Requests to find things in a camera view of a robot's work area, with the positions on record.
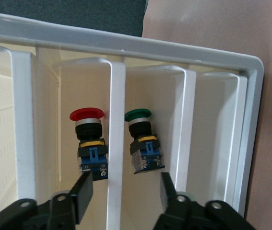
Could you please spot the red mushroom pushbutton switch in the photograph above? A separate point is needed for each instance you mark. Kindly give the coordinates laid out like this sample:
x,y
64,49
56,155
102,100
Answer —
x,y
87,129

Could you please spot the white plastic drawer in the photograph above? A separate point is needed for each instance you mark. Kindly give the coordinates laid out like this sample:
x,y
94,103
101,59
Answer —
x,y
23,119
117,119
241,134
188,119

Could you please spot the green mushroom pushbutton switch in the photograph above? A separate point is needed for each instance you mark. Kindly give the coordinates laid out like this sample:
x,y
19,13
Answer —
x,y
140,129

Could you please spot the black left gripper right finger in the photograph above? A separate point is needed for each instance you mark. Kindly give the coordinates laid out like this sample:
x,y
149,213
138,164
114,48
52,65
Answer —
x,y
171,203

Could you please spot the white plastic drawer cabinet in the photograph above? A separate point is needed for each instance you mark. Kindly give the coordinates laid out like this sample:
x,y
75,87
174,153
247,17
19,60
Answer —
x,y
126,45

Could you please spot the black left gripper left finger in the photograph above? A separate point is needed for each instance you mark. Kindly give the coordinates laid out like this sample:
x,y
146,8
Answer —
x,y
83,196

